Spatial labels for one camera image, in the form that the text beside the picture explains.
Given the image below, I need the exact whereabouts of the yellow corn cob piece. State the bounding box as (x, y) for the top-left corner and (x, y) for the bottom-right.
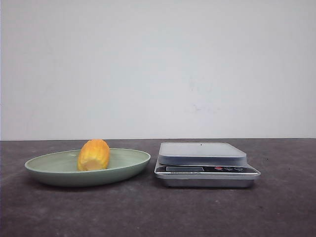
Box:
(77, 139), (110, 171)

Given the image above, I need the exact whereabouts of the silver digital kitchen scale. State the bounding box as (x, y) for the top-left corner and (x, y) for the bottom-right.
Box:
(154, 142), (261, 188)

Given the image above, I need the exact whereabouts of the green oval plate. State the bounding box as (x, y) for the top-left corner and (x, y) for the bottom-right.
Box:
(25, 148), (151, 187)

